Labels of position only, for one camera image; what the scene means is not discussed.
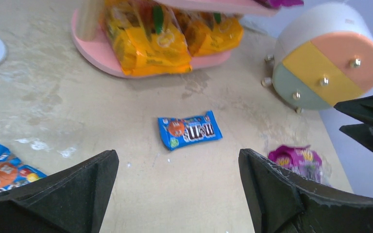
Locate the orange gummy candy bag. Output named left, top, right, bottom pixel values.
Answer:
left=100, top=0, right=192, bottom=77
left=173, top=9, right=244, bottom=57

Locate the pink three-tier shelf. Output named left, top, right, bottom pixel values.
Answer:
left=71, top=0, right=278, bottom=78

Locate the blue m&m's candy pack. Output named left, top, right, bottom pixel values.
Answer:
left=0, top=144, right=47, bottom=192
left=157, top=110, right=223, bottom=151

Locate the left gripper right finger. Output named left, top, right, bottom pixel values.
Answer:
left=238, top=149, right=373, bottom=233

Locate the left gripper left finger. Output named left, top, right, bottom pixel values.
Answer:
left=0, top=150, right=119, bottom=233

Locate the purple grape candy bag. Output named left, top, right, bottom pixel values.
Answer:
left=255, top=0, right=304, bottom=9
left=268, top=145, right=330, bottom=186

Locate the white round drawer cabinet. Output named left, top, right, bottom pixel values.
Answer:
left=261, top=1, right=373, bottom=113

